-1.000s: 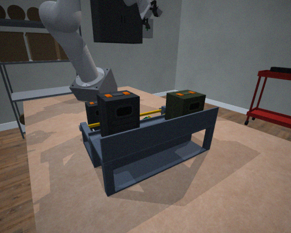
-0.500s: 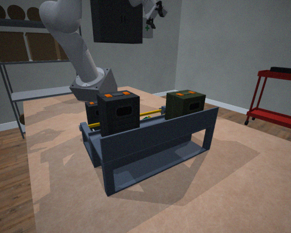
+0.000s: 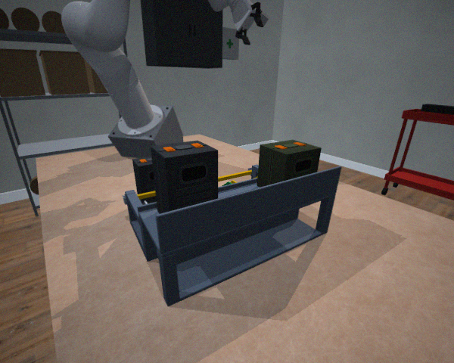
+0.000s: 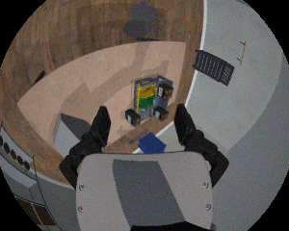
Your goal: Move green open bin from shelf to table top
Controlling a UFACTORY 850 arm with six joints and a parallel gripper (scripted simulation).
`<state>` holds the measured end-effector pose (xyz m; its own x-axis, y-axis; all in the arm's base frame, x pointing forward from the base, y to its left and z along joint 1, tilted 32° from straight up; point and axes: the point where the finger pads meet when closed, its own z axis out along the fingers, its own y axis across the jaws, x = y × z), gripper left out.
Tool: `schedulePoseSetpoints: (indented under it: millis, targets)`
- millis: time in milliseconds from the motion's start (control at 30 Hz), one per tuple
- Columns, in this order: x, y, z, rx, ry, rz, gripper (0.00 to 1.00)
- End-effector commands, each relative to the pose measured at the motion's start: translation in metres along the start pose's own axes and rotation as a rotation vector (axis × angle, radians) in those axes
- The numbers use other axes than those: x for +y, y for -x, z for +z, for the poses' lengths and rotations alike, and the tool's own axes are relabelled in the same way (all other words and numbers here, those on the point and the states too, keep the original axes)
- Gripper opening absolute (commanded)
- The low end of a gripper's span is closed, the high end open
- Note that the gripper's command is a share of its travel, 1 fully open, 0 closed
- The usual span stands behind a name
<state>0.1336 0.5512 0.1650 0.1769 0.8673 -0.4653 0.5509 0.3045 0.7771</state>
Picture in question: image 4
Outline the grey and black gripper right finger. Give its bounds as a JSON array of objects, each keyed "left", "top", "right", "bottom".
[{"left": 173, "top": 104, "right": 229, "bottom": 189}]

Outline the yellow open bin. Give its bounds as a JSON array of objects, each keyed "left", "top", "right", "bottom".
[{"left": 137, "top": 81, "right": 156, "bottom": 97}]

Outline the green bin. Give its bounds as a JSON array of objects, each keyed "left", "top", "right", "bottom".
[{"left": 136, "top": 94, "right": 154, "bottom": 109}]

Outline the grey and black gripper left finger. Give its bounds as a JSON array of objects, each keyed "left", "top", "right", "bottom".
[{"left": 59, "top": 106, "right": 111, "bottom": 190}]

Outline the dark blue metal shelf rack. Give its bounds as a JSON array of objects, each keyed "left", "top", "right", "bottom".
[{"left": 134, "top": 75, "right": 173, "bottom": 121}]

